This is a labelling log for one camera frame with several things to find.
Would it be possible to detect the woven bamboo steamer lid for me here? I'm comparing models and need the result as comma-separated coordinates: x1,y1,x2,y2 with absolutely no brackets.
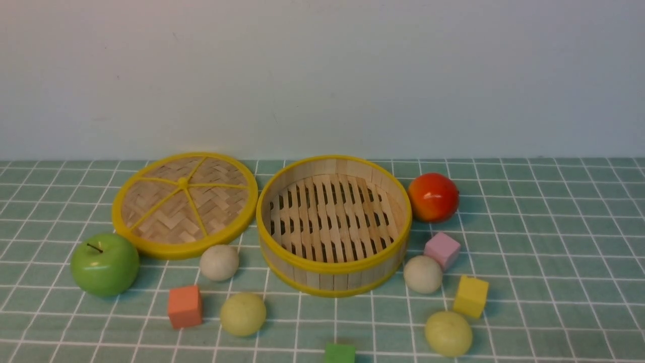
111,152,260,260

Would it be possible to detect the white bun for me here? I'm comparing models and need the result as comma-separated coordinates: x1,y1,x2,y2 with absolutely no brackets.
403,255,444,294
200,245,240,282

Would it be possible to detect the green cube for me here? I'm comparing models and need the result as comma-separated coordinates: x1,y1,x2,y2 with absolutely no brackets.
324,343,356,363

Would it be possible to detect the yellow cube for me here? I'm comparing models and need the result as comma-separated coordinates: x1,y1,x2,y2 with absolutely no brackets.
452,274,490,319

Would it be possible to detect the red orange tomato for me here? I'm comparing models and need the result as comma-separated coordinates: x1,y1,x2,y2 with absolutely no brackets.
408,172,460,223

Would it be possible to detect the bamboo steamer tray yellow rim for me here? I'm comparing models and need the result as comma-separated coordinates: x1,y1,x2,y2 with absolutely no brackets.
256,155,413,298

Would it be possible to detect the orange cube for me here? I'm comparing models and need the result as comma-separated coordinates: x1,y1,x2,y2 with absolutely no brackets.
167,284,203,329

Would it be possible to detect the green apple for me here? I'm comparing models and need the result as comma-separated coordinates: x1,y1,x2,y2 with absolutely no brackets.
70,233,140,297

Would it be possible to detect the pink cube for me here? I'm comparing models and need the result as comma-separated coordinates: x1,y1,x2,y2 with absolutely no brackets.
423,232,461,272

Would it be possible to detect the yellow-green bun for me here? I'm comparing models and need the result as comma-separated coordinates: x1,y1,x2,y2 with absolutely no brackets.
424,311,474,357
220,292,267,336

